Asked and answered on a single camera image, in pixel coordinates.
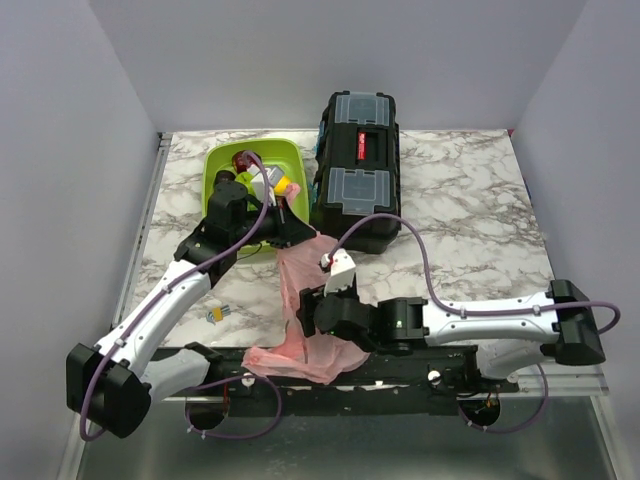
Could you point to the pink plastic bag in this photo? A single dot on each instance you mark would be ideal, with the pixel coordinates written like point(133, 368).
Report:
point(318, 358)

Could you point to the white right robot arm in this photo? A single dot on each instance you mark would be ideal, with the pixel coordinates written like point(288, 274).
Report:
point(512, 334)

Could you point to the black plastic toolbox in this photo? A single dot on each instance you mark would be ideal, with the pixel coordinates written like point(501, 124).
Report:
point(358, 162)

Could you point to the yellow fake mango upper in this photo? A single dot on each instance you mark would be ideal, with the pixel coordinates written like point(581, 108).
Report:
point(281, 188)

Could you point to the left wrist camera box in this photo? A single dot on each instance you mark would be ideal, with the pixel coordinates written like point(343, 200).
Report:
point(262, 184)

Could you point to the green plastic tray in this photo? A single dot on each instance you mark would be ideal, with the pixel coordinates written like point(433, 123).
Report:
point(295, 165)

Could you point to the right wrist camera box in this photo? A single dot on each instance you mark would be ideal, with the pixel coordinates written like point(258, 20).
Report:
point(341, 268)

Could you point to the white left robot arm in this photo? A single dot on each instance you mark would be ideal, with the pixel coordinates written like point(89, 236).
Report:
point(114, 382)

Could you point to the dark red fake apple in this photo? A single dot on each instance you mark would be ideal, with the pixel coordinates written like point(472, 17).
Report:
point(246, 161)

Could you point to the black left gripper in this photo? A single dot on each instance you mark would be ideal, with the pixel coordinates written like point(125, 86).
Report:
point(289, 229)

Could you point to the green fake apple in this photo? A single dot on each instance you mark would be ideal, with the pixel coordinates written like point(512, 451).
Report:
point(244, 177)

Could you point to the dark purple fake plum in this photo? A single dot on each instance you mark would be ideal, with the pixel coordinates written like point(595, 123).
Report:
point(223, 176)

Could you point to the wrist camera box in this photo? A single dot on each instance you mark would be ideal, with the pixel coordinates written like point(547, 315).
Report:
point(341, 268)
point(262, 184)

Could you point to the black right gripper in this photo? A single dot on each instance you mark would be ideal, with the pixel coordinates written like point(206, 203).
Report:
point(309, 298)

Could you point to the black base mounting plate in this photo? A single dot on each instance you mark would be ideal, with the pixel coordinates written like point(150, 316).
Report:
point(430, 381)

